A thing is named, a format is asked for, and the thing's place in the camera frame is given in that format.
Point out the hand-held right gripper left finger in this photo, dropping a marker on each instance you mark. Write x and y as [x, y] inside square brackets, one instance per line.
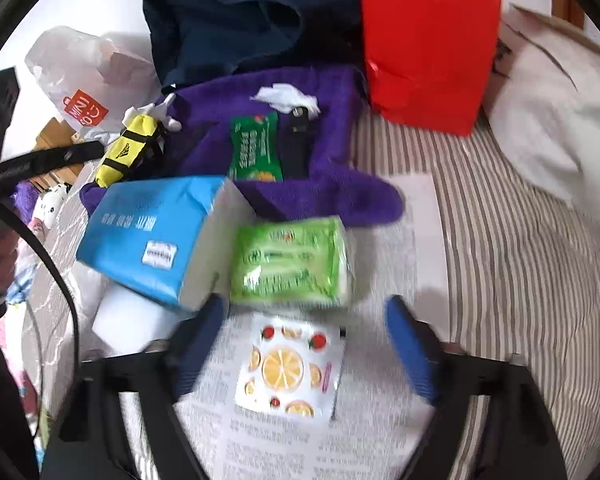
[200, 345]

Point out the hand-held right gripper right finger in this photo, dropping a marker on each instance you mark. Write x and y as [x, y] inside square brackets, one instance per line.
[410, 350]

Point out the lemon print packet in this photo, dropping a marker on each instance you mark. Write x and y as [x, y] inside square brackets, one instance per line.
[280, 365]

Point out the yellow pouch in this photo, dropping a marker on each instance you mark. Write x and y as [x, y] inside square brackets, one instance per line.
[125, 152]

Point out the green wet wipes pack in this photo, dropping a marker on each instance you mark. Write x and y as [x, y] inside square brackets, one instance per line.
[290, 260]

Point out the blue tissue pack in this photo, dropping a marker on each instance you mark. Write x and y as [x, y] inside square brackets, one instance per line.
[145, 230]

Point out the white glove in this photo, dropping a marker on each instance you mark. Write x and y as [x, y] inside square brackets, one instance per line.
[157, 110]

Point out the green snack packet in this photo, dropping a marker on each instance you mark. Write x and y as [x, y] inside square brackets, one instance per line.
[255, 150]

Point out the white tissue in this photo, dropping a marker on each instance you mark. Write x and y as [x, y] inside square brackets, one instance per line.
[280, 95]

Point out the person's left hand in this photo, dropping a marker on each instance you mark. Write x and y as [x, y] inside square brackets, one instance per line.
[0, 265]

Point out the purple cloth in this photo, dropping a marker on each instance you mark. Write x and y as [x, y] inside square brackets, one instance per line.
[26, 200]

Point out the white foam block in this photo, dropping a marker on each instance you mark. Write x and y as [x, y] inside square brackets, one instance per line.
[125, 320]

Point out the striped bed quilt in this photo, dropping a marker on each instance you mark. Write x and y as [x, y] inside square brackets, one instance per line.
[505, 285]

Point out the grey plastic shopping bag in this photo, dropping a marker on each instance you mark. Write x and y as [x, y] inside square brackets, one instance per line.
[80, 70]

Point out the printed paper sheet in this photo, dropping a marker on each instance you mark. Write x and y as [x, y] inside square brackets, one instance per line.
[420, 220]

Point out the purple towel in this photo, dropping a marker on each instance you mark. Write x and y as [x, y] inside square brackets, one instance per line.
[205, 135]

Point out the dark navy backpack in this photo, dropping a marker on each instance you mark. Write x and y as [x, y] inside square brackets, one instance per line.
[230, 20]

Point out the cream canvas bag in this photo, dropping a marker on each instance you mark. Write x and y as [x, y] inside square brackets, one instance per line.
[545, 110]

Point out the red paper bag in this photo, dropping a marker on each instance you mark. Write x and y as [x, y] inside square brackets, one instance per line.
[420, 50]

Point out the wooden door frame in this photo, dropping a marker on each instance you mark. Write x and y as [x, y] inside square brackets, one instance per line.
[570, 7]

